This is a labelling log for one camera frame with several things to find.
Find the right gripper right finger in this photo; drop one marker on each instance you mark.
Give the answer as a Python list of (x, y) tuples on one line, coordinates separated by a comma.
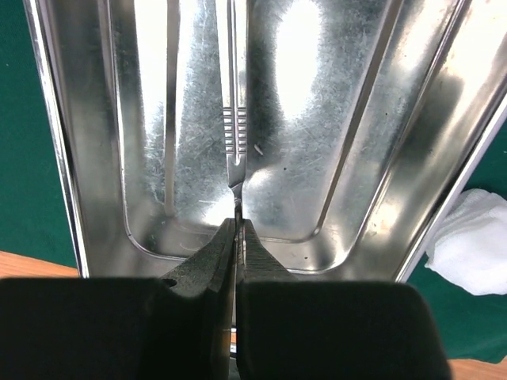
[(288, 328)]

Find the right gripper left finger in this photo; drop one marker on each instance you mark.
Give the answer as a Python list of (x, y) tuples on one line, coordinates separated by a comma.
[(176, 326)]

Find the steel instrument tray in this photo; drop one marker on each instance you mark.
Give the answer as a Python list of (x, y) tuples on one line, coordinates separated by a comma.
[(365, 121)]

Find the dark green surgical cloth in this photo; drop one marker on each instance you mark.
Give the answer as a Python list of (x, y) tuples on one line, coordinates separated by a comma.
[(34, 219)]

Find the white cotton balls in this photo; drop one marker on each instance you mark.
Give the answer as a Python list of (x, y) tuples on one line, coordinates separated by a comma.
[(469, 249)]

